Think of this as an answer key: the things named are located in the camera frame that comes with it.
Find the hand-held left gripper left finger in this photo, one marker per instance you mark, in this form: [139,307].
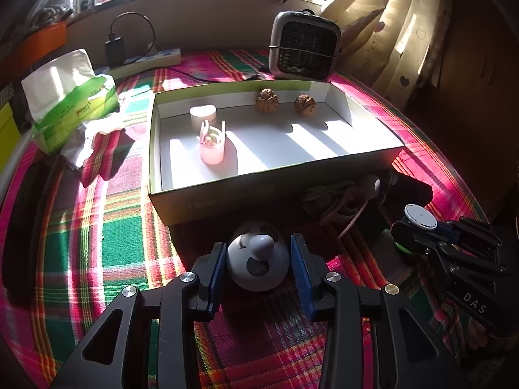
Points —
[217,275]

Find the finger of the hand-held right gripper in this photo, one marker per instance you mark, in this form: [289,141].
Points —
[448,230]
[411,235]

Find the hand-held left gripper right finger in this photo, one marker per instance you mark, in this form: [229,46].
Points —
[300,275]

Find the white round face toy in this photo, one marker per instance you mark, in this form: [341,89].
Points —
[251,263]

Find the grey white mushroom-shaped gadget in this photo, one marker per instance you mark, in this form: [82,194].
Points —
[371,182]

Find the pink clip holder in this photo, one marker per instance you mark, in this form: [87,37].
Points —
[213,152]

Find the green white cardboard box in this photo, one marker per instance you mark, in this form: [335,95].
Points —
[284,146]

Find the white round jar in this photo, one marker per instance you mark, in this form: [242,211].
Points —
[202,114]

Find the brown walnut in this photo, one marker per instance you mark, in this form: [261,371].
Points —
[305,105]
[266,99]

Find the plaid cloth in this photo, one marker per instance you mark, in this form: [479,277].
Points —
[121,231]

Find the brown wooden cabinet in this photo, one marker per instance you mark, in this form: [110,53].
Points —
[474,89]

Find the crumpled white tissue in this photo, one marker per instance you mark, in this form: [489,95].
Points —
[81,146]

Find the small dark plug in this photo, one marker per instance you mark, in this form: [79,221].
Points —
[254,76]

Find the heart print curtain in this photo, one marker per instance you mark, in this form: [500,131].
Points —
[409,28]

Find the grey portable heater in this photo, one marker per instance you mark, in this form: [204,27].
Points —
[304,44]

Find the green white tissue pack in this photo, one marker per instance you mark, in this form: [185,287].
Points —
[73,105]

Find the white power strip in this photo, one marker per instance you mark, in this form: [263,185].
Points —
[162,57]

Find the black charger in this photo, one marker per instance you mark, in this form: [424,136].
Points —
[114,50]

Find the lime green box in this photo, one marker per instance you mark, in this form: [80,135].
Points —
[8,125]

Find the orange storage box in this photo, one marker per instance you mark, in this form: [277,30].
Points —
[48,36]

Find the plastic bags pile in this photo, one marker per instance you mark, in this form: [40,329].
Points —
[52,4]

